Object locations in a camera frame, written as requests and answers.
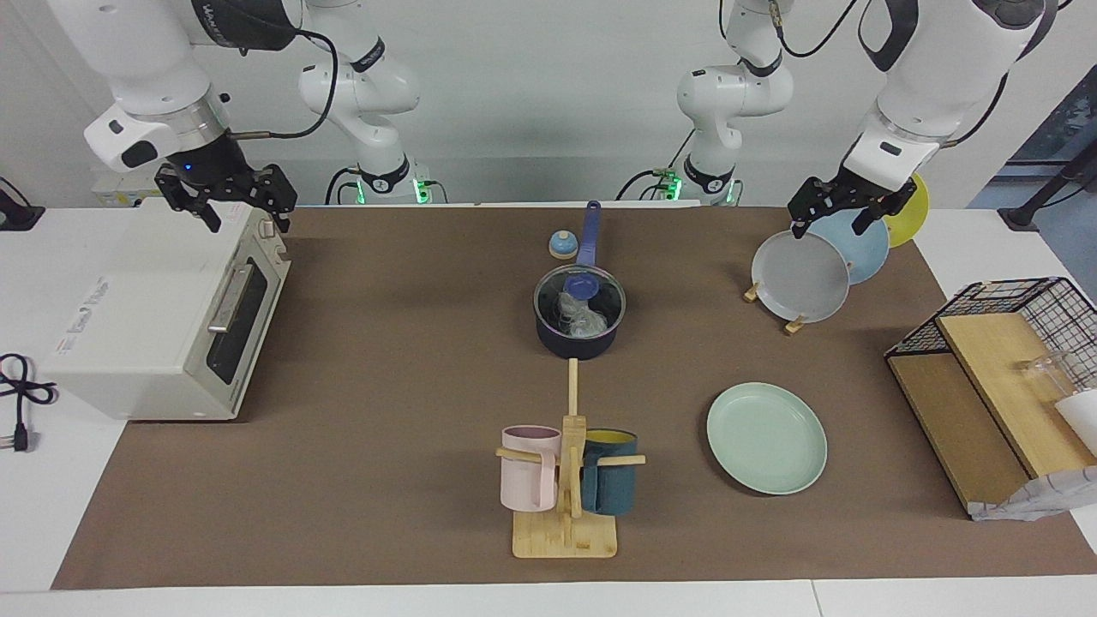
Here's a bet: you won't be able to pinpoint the glass lid blue knob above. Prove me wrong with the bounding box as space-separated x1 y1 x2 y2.
534 264 626 337

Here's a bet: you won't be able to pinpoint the black pot purple handle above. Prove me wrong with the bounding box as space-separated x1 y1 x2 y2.
533 201 627 361

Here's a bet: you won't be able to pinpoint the clear glass cup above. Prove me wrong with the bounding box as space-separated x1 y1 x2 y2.
1016 351 1072 399

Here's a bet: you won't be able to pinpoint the pale green plate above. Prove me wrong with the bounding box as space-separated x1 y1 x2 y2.
707 382 829 495

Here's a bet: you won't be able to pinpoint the black right base cable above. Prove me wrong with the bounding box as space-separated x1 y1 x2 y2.
324 165 448 207

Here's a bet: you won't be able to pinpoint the white cup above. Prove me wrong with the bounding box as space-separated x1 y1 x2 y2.
1054 390 1097 455

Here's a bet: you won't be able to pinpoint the grey plate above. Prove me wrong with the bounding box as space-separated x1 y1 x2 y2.
752 230 851 324

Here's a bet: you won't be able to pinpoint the black clamp stand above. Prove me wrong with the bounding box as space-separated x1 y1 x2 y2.
998 137 1097 231
0 176 45 232

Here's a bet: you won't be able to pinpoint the pink mug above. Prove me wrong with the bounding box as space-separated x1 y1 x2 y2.
501 426 562 513

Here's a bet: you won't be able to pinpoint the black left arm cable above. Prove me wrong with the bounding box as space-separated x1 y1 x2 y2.
767 0 1064 147

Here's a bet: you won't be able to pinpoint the clear plastic bag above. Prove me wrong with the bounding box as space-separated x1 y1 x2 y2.
557 291 609 337

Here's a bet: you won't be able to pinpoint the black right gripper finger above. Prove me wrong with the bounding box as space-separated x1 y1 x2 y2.
257 165 298 234
157 167 222 234

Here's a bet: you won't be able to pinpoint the brown table mat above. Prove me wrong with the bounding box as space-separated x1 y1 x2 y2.
51 206 1097 590

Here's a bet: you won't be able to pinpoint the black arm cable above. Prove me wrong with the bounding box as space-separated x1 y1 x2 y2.
227 28 340 141
767 0 1064 147

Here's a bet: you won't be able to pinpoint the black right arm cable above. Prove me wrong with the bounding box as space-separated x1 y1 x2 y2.
227 28 340 141

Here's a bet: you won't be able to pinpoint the beige toaster oven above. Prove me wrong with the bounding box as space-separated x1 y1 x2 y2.
39 197 291 421

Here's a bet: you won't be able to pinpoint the black power cord plug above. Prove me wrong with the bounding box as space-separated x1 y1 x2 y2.
0 353 59 453

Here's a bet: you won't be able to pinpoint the wooden shelf boards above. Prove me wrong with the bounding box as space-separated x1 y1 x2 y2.
887 313 1097 515

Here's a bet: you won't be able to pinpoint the yellow plate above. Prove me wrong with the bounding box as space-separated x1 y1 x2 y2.
883 171 931 249

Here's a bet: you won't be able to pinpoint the black wire basket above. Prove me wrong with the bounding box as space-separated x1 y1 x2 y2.
885 277 1097 395

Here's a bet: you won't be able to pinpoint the wooden mug tree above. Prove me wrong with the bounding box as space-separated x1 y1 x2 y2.
495 358 646 560

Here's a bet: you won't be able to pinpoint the dark teal mug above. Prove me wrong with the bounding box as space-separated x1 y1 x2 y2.
581 429 638 516

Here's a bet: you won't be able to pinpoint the light blue plate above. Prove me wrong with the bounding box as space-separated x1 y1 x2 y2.
806 206 890 285

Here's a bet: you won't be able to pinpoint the white wall box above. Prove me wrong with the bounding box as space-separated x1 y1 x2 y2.
92 167 172 207

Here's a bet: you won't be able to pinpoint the black base cable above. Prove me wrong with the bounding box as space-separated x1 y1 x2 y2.
324 165 448 207
615 127 697 202

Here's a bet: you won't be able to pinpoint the wooden plate rack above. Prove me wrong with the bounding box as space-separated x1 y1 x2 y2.
743 279 811 335

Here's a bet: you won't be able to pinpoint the black left base cable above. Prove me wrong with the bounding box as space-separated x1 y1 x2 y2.
615 127 697 202

